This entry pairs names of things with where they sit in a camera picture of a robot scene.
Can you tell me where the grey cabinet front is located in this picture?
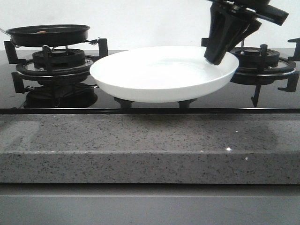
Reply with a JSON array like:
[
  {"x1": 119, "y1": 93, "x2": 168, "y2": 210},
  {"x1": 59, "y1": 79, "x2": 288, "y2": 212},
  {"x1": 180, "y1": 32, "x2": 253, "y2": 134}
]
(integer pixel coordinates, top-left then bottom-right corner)
[{"x1": 0, "y1": 184, "x2": 300, "y2": 225}]

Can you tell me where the black frying pan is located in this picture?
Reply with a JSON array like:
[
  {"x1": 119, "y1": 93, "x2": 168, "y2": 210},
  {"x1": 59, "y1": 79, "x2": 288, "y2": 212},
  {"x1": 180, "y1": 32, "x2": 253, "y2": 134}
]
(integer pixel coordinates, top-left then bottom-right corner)
[{"x1": 6, "y1": 24, "x2": 90, "y2": 47}]

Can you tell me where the black gas burner with grate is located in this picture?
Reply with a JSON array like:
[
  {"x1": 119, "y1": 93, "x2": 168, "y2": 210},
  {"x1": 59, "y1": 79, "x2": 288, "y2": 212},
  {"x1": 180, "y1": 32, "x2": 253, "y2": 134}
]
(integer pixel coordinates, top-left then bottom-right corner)
[
  {"x1": 4, "y1": 38, "x2": 108, "y2": 93},
  {"x1": 192, "y1": 39, "x2": 300, "y2": 108}
]

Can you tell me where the white round plate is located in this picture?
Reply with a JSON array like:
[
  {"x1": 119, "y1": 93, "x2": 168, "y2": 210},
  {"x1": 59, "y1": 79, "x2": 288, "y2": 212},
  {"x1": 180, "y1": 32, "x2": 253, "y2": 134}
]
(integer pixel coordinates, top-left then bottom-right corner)
[{"x1": 90, "y1": 46, "x2": 239, "y2": 103}]

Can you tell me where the metal wire pan support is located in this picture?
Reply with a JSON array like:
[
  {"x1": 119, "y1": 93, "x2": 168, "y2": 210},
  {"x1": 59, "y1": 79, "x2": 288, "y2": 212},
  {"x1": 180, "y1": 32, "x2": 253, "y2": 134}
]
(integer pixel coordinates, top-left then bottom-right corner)
[{"x1": 9, "y1": 37, "x2": 100, "y2": 48}]

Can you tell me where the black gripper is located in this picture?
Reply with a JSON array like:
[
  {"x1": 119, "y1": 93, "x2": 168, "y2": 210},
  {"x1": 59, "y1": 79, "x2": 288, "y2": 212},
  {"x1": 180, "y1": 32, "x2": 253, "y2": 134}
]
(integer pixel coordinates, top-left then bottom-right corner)
[{"x1": 204, "y1": 0, "x2": 289, "y2": 65}]

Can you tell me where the black glass cooktop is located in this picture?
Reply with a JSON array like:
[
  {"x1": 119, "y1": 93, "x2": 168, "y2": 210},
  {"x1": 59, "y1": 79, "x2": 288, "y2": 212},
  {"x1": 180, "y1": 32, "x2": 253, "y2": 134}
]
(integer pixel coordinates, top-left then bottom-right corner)
[{"x1": 0, "y1": 51, "x2": 300, "y2": 114}]

